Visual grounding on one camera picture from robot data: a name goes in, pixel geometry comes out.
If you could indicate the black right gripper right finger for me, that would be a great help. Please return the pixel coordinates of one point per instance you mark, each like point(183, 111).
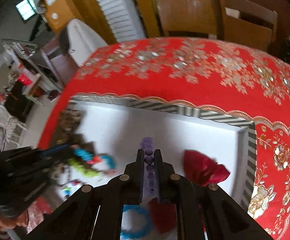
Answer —
point(164, 184)

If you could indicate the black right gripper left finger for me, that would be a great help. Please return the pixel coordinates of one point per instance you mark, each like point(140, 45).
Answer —
point(133, 187)

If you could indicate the dark red velvet scrunchie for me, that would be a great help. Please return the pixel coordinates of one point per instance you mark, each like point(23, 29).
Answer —
point(202, 170)

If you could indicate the leopard print scrunchie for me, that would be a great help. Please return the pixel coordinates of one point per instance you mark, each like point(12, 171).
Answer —
point(66, 127)

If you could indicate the person's left hand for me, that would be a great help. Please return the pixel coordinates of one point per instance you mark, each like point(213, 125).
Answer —
point(11, 223)

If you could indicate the striped white tray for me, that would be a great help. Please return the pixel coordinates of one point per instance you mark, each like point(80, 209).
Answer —
point(121, 126)

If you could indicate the metal stair railing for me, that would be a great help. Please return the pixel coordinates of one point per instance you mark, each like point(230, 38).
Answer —
point(33, 55)

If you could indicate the red floral tablecloth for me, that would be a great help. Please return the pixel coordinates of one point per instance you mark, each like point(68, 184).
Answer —
point(208, 74)

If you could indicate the wooden chair with jacket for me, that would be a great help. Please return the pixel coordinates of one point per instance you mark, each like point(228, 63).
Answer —
point(62, 65)

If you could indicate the white jacket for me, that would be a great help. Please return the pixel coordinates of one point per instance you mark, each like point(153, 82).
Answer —
point(79, 41)

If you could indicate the wooden chair behind table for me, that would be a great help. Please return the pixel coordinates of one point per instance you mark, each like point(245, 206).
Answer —
point(248, 24)

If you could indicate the white louvred door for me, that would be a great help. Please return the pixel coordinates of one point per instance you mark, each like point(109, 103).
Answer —
point(123, 19)

